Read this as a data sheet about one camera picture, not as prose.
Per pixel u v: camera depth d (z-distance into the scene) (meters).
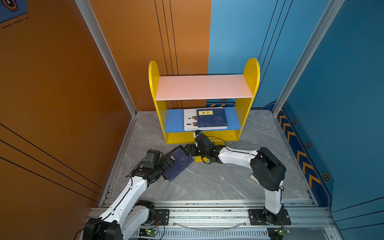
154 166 0.64
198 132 0.82
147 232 0.71
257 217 0.73
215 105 1.20
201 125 0.89
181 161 0.91
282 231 0.70
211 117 0.93
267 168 0.52
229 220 0.74
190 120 0.93
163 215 0.74
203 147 0.71
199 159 0.80
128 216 0.56
